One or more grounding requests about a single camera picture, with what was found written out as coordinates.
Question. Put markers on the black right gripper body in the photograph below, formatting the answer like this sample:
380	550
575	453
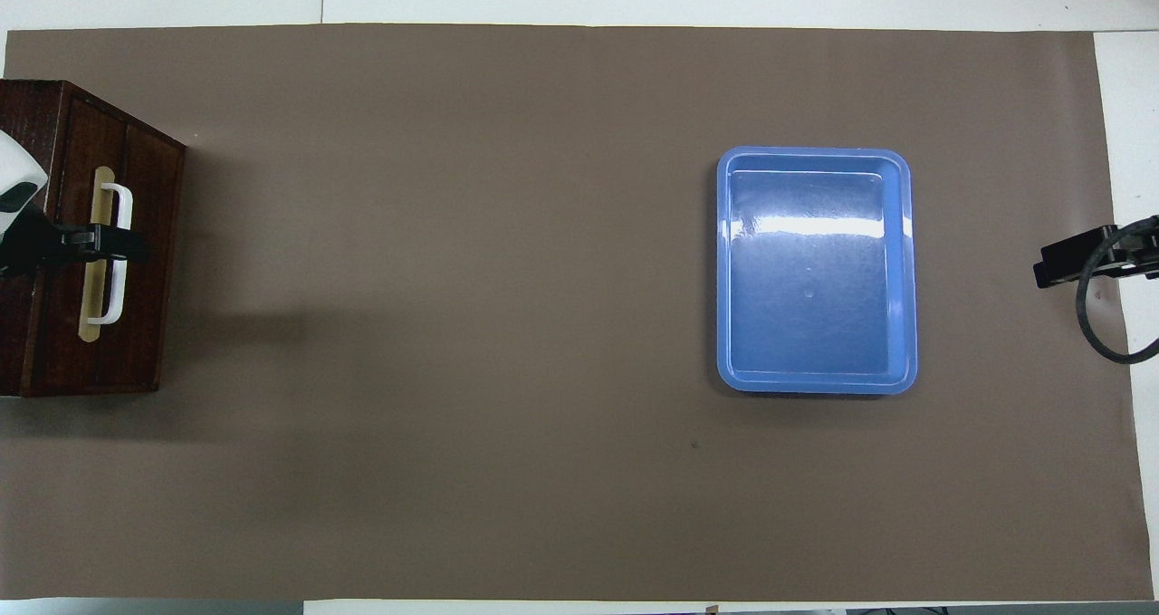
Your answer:
1143	248

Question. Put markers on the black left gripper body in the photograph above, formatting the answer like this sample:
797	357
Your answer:
27	248

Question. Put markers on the wooden drawer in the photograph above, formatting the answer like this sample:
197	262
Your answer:
107	357

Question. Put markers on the dark wooden drawer cabinet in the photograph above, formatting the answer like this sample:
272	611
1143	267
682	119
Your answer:
36	108

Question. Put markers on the blue plastic tray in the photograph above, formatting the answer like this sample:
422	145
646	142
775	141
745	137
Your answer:
815	325

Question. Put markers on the brown table mat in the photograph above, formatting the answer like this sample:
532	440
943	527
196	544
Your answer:
498	461

